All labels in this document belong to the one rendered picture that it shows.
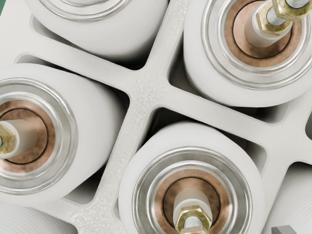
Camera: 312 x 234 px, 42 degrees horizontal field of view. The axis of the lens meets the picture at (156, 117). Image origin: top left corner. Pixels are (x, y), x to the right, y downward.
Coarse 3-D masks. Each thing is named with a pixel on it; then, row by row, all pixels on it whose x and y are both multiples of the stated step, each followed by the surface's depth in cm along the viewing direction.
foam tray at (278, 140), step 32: (0, 32) 33; (32, 32) 33; (160, 32) 33; (0, 64) 34; (64, 64) 33; (96, 64) 33; (160, 64) 33; (128, 96) 44; (160, 96) 33; (192, 96) 33; (128, 128) 33; (160, 128) 44; (224, 128) 33; (256, 128) 32; (288, 128) 32; (128, 160) 33; (256, 160) 36; (288, 160) 32; (96, 192) 34; (96, 224) 33
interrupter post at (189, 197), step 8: (184, 192) 25; (192, 192) 24; (200, 192) 25; (176, 200) 25; (184, 200) 23; (192, 200) 23; (200, 200) 23; (176, 208) 23; (208, 208) 23; (176, 216) 23
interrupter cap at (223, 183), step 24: (144, 168) 26; (168, 168) 25; (192, 168) 25; (216, 168) 25; (144, 192) 26; (168, 192) 26; (216, 192) 26; (240, 192) 25; (144, 216) 26; (168, 216) 26; (216, 216) 26; (240, 216) 25
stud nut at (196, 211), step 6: (180, 210) 22; (186, 210) 21; (192, 210) 21; (198, 210) 21; (180, 216) 21; (186, 216) 21; (198, 216) 21; (204, 216) 21; (180, 222) 21; (204, 222) 21; (210, 222) 21; (180, 228) 21
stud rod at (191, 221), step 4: (192, 216) 21; (188, 220) 21; (192, 220) 21; (196, 220) 21; (200, 220) 21; (184, 224) 21; (188, 224) 20; (192, 224) 20; (196, 224) 20; (200, 224) 20
